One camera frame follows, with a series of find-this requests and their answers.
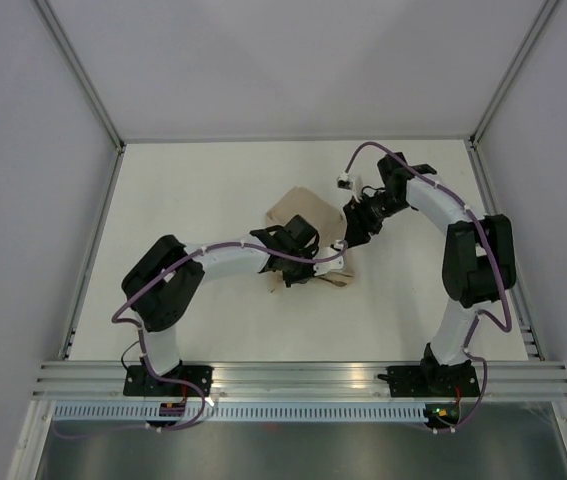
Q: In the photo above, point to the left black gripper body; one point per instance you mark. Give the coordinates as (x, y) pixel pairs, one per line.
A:
(297, 271)

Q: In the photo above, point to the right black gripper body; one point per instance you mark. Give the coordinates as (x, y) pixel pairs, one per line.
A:
(374, 210)

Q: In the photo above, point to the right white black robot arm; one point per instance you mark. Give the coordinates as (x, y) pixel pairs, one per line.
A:
(478, 268)

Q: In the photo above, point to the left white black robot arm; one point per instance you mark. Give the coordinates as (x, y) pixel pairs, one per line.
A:
(161, 286)

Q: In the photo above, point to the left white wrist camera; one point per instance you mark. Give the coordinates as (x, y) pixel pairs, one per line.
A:
(330, 259)

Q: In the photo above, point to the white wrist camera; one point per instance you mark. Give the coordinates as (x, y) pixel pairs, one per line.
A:
(349, 186)
(330, 259)

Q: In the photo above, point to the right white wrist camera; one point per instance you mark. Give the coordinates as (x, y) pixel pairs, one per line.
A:
(349, 186)

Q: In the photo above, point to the aluminium mounting rail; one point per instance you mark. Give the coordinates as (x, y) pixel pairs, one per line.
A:
(508, 381)

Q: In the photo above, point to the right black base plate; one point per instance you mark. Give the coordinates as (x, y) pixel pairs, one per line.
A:
(410, 381)

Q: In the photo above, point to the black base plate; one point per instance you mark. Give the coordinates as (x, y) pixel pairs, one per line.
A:
(184, 381)
(410, 381)

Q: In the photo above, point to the white slotted cable duct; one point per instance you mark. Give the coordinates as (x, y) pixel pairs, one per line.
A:
(244, 411)

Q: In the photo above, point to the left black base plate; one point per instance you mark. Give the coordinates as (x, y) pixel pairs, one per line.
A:
(184, 381)

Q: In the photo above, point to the left aluminium frame post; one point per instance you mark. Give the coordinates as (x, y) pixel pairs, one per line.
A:
(63, 43)

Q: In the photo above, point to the aluminium frame post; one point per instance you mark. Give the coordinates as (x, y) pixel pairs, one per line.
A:
(530, 40)
(63, 43)

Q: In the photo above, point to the right aluminium frame post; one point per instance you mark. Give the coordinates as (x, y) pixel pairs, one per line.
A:
(530, 40)

